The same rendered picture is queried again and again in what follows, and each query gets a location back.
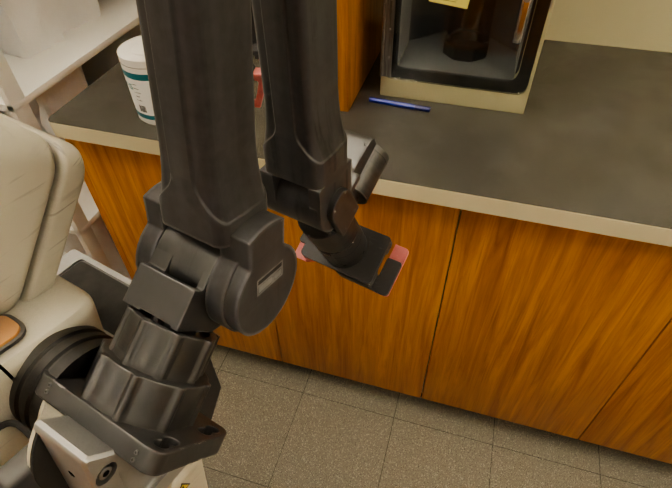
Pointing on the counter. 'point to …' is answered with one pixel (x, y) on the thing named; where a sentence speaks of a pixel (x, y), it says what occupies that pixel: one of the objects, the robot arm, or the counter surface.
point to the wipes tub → (137, 77)
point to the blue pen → (399, 104)
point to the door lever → (523, 11)
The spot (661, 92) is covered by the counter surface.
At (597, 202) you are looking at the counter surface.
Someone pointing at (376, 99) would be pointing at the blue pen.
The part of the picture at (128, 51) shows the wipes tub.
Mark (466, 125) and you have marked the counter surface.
